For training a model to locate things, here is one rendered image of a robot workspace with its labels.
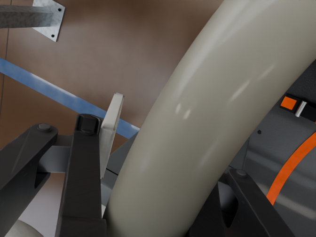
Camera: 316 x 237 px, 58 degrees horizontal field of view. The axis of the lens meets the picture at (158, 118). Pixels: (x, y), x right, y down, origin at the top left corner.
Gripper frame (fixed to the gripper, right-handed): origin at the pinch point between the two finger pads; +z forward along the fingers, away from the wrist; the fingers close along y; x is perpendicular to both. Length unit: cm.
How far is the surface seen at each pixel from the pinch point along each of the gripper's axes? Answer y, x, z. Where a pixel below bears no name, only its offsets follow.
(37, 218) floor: -44, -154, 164
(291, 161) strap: 79, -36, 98
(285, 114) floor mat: 68, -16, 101
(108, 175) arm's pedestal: -1, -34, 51
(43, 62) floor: -53, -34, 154
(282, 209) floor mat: 86, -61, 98
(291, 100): 67, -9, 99
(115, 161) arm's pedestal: 0, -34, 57
